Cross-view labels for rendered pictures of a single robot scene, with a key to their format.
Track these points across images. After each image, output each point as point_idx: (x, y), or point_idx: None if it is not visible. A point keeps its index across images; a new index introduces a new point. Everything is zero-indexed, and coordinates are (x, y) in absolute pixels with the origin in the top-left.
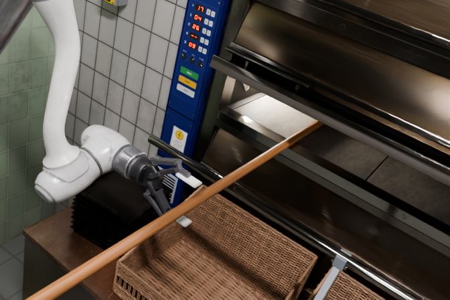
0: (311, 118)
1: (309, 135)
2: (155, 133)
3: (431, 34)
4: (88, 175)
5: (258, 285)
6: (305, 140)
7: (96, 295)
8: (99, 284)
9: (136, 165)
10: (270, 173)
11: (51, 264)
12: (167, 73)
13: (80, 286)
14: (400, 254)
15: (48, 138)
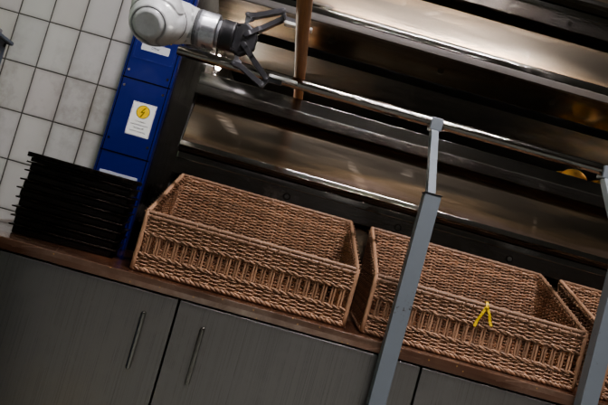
0: None
1: None
2: (90, 126)
3: None
4: (184, 19)
5: (285, 282)
6: None
7: (114, 270)
8: (107, 263)
9: (229, 22)
10: (277, 138)
11: (4, 262)
12: (119, 36)
13: (73, 274)
14: (438, 189)
15: None
